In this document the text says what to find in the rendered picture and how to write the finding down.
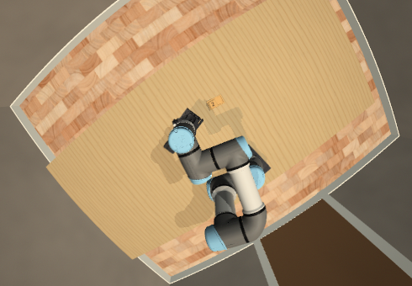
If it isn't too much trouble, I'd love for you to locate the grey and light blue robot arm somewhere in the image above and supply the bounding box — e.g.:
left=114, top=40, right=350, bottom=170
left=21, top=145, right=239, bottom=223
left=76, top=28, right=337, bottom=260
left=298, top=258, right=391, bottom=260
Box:
left=163, top=120, right=267, bottom=252

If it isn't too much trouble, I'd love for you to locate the wooden number cube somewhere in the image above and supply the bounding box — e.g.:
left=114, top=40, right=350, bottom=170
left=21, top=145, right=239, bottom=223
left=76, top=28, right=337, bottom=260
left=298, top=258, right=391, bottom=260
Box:
left=209, top=100, right=217, bottom=108

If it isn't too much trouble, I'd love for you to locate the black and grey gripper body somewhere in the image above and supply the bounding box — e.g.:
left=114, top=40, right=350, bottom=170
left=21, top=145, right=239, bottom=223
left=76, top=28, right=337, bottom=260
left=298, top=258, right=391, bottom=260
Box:
left=176, top=108, right=203, bottom=134

